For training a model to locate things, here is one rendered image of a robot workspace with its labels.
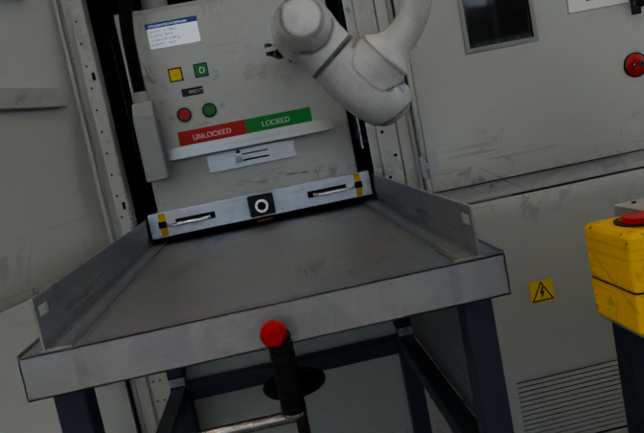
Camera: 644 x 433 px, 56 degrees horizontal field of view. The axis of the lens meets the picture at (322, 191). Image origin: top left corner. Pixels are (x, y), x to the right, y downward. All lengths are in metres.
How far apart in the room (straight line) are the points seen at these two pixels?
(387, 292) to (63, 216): 0.81
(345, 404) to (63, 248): 0.76
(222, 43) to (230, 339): 0.86
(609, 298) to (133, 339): 0.54
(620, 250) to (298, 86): 0.99
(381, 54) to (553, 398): 1.02
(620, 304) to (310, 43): 0.63
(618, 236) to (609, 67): 1.04
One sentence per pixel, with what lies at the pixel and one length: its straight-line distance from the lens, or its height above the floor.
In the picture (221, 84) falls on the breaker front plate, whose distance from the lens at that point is 1.47.
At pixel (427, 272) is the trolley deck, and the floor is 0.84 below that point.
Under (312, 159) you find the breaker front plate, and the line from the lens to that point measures 1.47.
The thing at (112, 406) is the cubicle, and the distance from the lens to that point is 1.58.
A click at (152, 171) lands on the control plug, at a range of 1.37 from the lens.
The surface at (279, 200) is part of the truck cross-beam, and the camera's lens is 1.46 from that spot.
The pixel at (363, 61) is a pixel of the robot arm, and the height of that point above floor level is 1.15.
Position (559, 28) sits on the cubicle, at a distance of 1.59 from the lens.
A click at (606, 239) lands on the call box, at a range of 0.65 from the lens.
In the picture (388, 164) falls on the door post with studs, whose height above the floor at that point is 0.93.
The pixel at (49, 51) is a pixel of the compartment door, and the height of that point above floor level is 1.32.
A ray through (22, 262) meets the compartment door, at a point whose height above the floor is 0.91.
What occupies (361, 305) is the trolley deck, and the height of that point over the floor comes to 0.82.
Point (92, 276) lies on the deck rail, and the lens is 1.04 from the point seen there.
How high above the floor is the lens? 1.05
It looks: 6 degrees down
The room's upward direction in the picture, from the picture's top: 11 degrees counter-clockwise
